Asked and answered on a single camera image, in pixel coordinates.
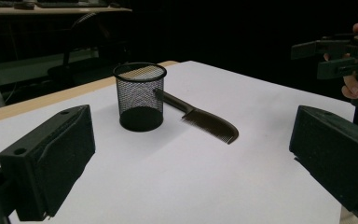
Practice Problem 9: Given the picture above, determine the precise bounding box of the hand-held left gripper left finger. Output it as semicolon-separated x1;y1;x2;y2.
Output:
0;105;96;222

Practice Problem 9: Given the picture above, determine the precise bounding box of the white table mat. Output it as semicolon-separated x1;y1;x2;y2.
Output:
0;60;357;224

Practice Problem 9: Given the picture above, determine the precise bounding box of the black comb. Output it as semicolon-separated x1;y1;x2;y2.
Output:
153;88;241;146

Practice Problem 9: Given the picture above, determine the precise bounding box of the black mesh pen cup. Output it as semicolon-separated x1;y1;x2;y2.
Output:
112;62;168;133

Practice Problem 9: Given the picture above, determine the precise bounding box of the white-legged desk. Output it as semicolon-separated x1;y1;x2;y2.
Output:
0;4;133;108

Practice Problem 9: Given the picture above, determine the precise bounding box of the black folding chair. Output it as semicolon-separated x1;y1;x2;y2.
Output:
47;12;132;89

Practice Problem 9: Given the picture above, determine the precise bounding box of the dark keyboard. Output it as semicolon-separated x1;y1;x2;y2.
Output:
34;0;110;9

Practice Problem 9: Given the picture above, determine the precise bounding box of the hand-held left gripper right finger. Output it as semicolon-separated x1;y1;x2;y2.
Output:
288;105;358;221

